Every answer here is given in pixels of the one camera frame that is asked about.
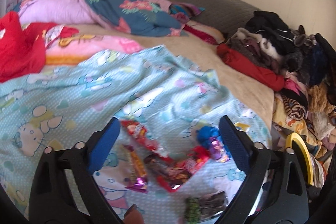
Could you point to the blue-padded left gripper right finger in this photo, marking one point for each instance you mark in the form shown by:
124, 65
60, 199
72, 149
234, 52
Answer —
238, 143

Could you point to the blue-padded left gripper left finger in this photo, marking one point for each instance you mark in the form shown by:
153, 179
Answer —
100, 144

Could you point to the blue plastic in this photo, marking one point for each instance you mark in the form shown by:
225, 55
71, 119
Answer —
210, 139

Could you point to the red strawberry snack wrapper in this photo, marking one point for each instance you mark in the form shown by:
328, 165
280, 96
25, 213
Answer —
142, 136

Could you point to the yellow-rimmed black trash bin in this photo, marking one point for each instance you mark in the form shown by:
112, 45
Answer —
295, 143

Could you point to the left hand with painted nails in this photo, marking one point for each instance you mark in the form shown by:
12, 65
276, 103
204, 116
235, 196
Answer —
133, 216

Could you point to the yellow cartoon blanket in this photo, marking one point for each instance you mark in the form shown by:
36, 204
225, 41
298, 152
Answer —
303, 127

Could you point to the tiger striped garment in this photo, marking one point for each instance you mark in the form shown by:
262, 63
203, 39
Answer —
293, 109

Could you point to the green dark snack packet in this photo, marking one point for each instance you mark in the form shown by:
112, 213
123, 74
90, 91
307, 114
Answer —
200, 209

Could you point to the dark red snack wrapper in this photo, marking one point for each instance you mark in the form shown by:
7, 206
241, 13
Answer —
171, 174

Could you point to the red folded garment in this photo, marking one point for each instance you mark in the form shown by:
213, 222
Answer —
242, 64

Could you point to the light blue cartoon cat sheet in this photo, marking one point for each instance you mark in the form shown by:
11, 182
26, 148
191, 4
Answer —
168, 94

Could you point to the pink cartoon blanket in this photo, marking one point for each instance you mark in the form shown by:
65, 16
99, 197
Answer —
71, 50

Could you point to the pile of dark clothes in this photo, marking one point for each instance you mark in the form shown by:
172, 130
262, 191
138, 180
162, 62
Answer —
268, 42

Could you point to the red cloth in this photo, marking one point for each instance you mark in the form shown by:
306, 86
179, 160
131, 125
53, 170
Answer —
23, 50

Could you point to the grey upholstered headboard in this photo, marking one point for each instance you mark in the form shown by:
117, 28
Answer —
224, 15

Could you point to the blue floral pink quilt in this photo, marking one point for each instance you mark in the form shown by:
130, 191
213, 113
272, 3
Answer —
136, 17

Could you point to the striped colourful pillow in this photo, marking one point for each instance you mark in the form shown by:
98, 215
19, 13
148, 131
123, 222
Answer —
183, 12

